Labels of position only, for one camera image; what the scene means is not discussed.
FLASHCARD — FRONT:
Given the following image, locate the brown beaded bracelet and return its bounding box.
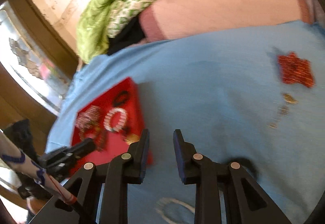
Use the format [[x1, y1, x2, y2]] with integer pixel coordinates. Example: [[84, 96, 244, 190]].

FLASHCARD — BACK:
[[79, 127, 109, 151]]

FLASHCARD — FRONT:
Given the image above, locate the red plaid scrunchie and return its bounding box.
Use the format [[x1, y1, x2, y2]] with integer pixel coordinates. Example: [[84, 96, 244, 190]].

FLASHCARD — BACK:
[[76, 105, 101, 131]]

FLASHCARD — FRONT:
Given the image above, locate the white cord necklace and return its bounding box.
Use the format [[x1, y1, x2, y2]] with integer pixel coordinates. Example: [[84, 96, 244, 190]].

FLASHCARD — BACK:
[[154, 197, 196, 224]]

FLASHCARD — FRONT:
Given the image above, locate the white pearl bracelet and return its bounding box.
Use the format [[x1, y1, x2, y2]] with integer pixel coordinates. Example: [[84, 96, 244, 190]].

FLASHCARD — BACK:
[[103, 107, 128, 133]]

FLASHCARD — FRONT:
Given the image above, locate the black hair tie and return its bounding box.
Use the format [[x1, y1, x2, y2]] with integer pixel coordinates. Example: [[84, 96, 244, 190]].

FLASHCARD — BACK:
[[112, 90, 130, 106]]

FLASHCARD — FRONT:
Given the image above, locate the person's left hand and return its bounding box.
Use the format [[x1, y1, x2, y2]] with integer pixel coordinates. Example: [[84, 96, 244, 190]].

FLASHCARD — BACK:
[[26, 197, 48, 215]]

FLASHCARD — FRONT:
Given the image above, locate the white blue patterned sleeve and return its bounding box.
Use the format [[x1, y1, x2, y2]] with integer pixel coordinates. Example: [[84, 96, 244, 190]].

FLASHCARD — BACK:
[[1, 132, 77, 205]]

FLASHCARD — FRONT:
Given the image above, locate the red shallow box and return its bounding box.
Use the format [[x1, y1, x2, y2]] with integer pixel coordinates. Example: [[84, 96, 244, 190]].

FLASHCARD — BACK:
[[69, 77, 145, 176]]

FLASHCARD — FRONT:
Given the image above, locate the blue bed sheet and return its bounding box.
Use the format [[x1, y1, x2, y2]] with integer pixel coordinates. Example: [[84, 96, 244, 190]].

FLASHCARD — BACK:
[[46, 21, 324, 223]]

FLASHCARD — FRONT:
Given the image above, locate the glass door window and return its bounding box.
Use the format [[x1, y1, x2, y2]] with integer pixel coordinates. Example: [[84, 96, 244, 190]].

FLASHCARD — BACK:
[[1, 1, 71, 116]]

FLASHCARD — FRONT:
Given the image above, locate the red patterned scrunchie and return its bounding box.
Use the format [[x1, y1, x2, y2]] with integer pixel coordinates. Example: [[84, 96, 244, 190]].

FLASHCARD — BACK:
[[277, 51, 315, 88]]

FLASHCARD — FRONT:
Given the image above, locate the black garment under blanket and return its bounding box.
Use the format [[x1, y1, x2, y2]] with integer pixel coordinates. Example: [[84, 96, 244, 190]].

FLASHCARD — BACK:
[[106, 15, 145, 56]]

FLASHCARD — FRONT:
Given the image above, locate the pink mattress roll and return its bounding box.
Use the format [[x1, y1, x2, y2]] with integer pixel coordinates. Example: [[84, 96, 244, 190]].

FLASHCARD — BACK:
[[139, 0, 314, 42]]

